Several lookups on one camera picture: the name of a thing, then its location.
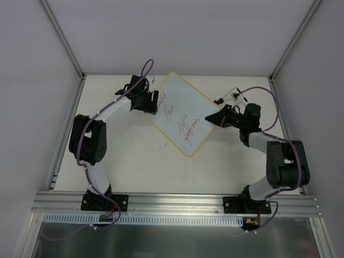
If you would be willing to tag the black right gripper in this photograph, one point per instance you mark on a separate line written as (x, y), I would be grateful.
(227, 116)

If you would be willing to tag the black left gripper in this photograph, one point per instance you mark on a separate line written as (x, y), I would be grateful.
(150, 101)

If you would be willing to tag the yellow framed whiteboard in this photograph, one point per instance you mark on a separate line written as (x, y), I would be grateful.
(181, 113)

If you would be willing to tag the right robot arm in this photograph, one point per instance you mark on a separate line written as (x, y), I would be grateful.
(286, 163)

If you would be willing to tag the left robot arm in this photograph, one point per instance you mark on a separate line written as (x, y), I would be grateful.
(88, 139)

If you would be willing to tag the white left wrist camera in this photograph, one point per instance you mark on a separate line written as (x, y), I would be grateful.
(150, 79)

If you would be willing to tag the wire whiteboard stand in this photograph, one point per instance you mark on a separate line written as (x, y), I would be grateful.
(227, 99)

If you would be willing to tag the left aluminium corner post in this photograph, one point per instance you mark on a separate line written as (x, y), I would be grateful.
(61, 37)

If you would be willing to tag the aluminium corner post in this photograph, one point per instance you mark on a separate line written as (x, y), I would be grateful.
(296, 36)
(61, 37)

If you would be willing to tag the aluminium mounting rail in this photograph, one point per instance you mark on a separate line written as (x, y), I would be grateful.
(175, 204)

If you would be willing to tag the white slotted cable duct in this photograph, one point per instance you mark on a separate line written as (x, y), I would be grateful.
(141, 219)

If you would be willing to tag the right aluminium corner post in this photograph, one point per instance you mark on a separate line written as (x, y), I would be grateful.
(296, 36)

